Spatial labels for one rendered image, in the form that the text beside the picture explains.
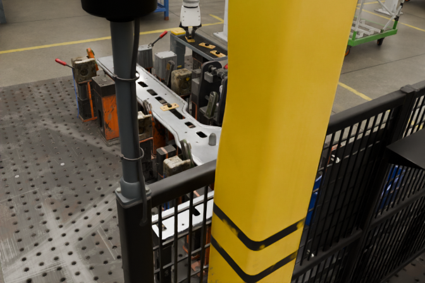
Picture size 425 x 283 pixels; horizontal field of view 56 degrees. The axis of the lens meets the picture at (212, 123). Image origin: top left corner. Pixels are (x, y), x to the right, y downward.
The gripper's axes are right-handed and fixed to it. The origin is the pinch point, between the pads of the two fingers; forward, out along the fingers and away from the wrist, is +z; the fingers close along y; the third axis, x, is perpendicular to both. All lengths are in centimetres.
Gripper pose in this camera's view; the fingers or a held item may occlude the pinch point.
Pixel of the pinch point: (190, 34)
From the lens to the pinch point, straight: 216.8
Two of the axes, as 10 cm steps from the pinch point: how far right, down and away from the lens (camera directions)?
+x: 2.5, 5.1, -8.2
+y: -9.7, 0.9, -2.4
